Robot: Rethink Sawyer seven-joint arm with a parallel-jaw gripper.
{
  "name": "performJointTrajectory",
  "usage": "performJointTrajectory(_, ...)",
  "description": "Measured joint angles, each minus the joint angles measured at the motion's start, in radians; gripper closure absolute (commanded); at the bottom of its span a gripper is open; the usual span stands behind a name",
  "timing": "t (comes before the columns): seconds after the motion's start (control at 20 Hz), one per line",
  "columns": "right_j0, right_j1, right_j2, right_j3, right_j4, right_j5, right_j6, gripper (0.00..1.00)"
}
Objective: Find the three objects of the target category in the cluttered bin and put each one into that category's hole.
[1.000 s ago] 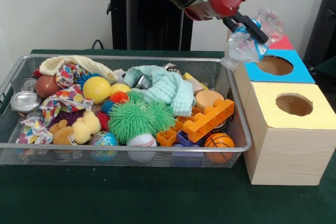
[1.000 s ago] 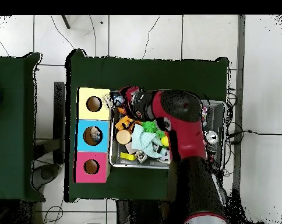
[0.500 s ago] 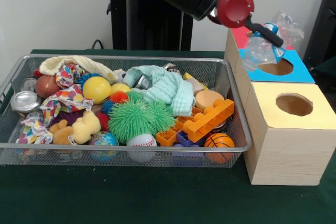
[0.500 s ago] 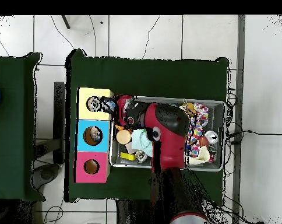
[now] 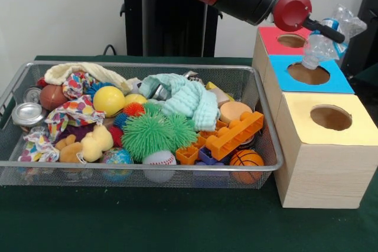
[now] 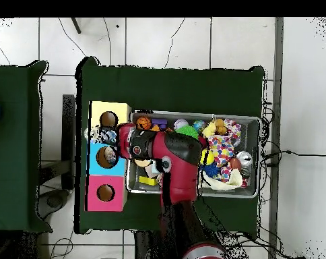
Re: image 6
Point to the round wooden cylinder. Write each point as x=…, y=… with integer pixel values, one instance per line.
x=142, y=162

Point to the silver drink can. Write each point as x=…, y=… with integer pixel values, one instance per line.
x=244, y=158

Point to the dark metal leg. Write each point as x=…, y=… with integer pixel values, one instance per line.
x=76, y=25

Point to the yellow block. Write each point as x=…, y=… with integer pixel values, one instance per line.
x=148, y=180

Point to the orange mini basketball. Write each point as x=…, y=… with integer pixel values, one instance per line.
x=143, y=123

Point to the blue silver foil packet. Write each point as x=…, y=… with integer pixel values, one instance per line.
x=110, y=156

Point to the colourful dotted cloth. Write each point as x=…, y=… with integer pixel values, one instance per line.
x=221, y=149

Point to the dark green table cloth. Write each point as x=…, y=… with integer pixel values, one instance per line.
x=165, y=89
x=14, y=162

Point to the clear bottle with blue label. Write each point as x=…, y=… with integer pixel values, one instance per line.
x=109, y=136

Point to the globe print ball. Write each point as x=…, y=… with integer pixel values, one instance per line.
x=199, y=125

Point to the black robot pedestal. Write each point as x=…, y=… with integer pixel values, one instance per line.
x=146, y=245

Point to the green spiky ball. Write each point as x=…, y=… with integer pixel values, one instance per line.
x=188, y=131

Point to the white baseball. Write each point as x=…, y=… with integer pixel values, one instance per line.
x=181, y=124

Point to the cream cloth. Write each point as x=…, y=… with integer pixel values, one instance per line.
x=222, y=183

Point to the yellow plush duck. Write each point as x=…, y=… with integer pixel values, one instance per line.
x=209, y=129

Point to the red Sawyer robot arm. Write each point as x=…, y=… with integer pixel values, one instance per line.
x=179, y=167

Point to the large yellow ball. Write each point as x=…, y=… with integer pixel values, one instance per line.
x=207, y=157

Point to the wooden box with three holes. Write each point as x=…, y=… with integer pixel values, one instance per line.
x=117, y=194

